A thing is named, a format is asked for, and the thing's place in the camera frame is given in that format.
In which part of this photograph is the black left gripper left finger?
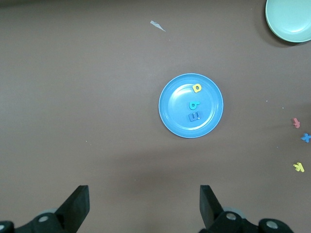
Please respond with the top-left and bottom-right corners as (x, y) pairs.
(17, 185), (91, 233)

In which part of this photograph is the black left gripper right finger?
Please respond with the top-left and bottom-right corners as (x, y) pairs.
(200, 185), (259, 233)

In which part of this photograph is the blue plate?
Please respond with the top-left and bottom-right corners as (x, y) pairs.
(158, 73), (224, 139)

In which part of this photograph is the brown table mat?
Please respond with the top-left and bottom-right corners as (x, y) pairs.
(0, 0), (311, 233)

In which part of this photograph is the pale green plate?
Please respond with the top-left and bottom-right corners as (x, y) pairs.
(265, 0), (311, 43)

